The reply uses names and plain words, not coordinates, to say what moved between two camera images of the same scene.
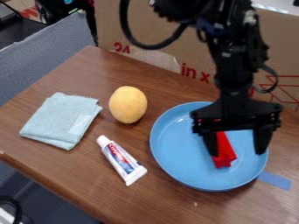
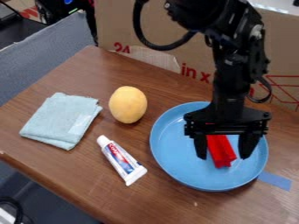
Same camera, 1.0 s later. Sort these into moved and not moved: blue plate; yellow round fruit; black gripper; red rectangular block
Moved: black gripper
Not moved: red rectangular block; yellow round fruit; blue plate
